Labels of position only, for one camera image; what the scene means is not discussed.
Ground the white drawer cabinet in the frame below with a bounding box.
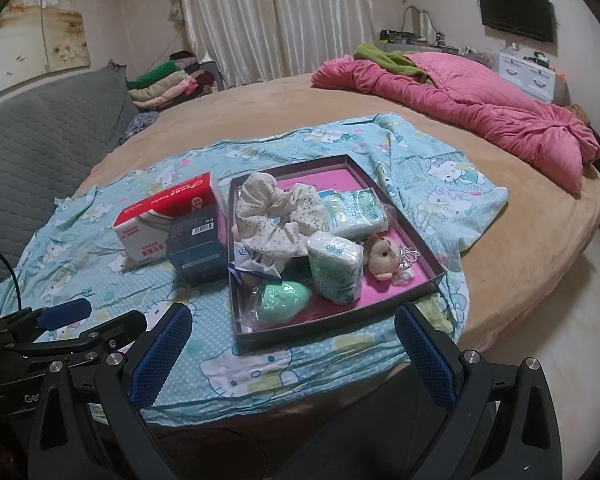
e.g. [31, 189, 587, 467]
[497, 51, 568, 106]

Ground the green white tissue pack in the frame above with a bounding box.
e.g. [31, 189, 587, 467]
[322, 187, 388, 241]
[306, 232, 366, 306]

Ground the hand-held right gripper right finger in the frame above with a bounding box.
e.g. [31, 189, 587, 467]
[395, 301, 566, 480]

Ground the light blue printed blanket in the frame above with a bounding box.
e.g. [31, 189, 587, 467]
[0, 112, 511, 408]

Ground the black wall television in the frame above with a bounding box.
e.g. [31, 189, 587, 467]
[476, 0, 556, 43]

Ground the pink quilt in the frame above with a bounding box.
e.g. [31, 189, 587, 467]
[311, 51, 600, 195]

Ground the dark patterned cloth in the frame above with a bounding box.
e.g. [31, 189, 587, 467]
[117, 110, 161, 146]

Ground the stack of folded clothes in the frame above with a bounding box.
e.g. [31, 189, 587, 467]
[127, 50, 221, 111]

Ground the cluttered dressing table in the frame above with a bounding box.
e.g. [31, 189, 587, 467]
[380, 27, 496, 61]

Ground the round bed beige sheet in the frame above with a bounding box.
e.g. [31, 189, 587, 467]
[72, 50, 600, 356]

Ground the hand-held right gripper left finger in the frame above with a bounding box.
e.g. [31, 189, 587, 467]
[27, 302, 196, 480]

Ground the pink book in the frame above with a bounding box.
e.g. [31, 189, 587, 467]
[240, 162, 433, 311]

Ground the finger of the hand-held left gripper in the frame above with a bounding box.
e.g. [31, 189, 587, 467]
[5, 309, 148, 361]
[0, 297, 92, 333]

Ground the black cable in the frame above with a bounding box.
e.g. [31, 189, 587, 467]
[0, 244, 22, 313]

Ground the dark cardboard tray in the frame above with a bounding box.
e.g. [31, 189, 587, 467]
[227, 154, 443, 345]

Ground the green egg sponge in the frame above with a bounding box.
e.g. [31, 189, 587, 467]
[245, 280, 313, 331]

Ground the green cloth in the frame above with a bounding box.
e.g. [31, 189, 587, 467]
[355, 42, 431, 83]

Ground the wall poster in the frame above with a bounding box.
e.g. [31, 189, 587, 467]
[0, 0, 91, 103]

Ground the white curtain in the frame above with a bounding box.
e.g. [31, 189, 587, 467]
[172, 0, 381, 88]

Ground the beige teddy bear plush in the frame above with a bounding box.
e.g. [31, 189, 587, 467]
[362, 235, 421, 286]

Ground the grey quilted headboard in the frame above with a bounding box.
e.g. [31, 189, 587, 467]
[0, 62, 141, 261]

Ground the white floral scrunchie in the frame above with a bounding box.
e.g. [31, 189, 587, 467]
[234, 172, 331, 266]

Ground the small table mirror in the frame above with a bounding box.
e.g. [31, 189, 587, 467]
[402, 6, 438, 43]

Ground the dark box with barcode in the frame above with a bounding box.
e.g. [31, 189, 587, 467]
[166, 207, 229, 283]

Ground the red tissue box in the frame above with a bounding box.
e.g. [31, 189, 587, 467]
[112, 171, 221, 271]

